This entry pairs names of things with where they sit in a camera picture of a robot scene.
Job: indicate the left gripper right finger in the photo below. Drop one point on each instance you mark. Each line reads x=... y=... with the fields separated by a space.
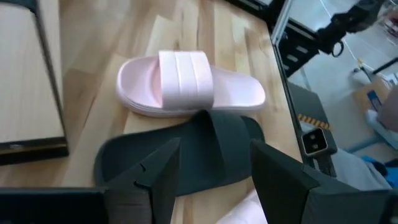
x=280 y=193

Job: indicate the cardboard box with blue label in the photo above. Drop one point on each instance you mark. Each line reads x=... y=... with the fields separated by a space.
x=362 y=96

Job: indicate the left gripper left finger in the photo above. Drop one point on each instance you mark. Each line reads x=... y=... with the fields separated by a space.
x=155 y=193

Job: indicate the black foam slide sandal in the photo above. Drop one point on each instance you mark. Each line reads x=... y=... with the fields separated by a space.
x=211 y=149

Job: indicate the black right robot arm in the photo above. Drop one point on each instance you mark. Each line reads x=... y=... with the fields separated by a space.
x=342 y=21

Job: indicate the grey plate with hazard stripes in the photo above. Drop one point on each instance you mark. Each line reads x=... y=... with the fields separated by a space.
x=306 y=102

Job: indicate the black metal wooden shelf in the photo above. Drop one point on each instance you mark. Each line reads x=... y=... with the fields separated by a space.
x=28 y=77

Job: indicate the person beside table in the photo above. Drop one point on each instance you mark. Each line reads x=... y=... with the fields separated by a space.
x=357 y=174

